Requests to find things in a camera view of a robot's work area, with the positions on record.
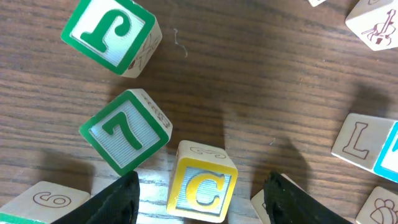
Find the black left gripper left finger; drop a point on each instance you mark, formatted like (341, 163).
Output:
(116, 204)

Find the blue L block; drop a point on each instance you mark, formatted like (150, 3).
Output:
(361, 141)

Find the yellow block violin side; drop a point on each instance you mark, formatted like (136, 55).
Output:
(375, 23)

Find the green 7 block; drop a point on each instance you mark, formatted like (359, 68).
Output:
(128, 130)

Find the green J block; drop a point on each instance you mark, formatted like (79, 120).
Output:
(118, 34)

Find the yellow C block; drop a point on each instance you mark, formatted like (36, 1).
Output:
(202, 183)

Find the green Z block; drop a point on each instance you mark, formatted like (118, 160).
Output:
(315, 3)

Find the blue P block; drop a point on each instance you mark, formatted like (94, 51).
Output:
(380, 208)

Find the green N block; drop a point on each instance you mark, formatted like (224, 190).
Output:
(259, 207)

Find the green V block left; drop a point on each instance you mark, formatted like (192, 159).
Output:
(45, 202)

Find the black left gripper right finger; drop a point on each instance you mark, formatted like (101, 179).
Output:
(288, 204)

